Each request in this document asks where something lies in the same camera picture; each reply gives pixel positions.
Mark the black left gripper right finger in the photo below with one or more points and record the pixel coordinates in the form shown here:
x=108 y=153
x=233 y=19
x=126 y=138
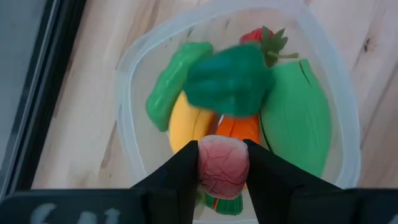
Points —
x=280 y=193

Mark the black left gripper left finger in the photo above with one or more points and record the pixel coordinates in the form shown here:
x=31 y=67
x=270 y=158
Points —
x=174 y=186

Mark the small pink toy fruit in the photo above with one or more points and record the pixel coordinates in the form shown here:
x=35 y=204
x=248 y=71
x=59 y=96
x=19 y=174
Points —
x=224 y=168

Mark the yellow toy banana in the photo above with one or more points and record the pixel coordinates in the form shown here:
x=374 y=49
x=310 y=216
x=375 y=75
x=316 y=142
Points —
x=186 y=124

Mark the green toy corn cob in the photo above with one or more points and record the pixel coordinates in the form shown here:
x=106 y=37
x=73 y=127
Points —
x=295 y=124

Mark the orange toy carrot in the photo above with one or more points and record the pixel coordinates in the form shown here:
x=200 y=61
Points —
x=239 y=127

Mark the green toy pea pod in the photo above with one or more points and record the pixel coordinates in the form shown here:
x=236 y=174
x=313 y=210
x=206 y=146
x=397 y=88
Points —
x=169 y=87

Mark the dark green toy bell pepper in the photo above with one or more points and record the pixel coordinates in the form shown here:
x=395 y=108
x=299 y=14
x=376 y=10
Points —
x=230 y=81

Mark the red toy strawberry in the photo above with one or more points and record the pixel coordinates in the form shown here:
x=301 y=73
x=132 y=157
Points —
x=253 y=35

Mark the clear plastic tupperware container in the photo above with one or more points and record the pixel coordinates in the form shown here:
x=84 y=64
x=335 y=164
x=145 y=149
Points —
x=136 y=93

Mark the black aluminium table frame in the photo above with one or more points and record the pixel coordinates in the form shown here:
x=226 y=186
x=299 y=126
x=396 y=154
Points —
x=51 y=77

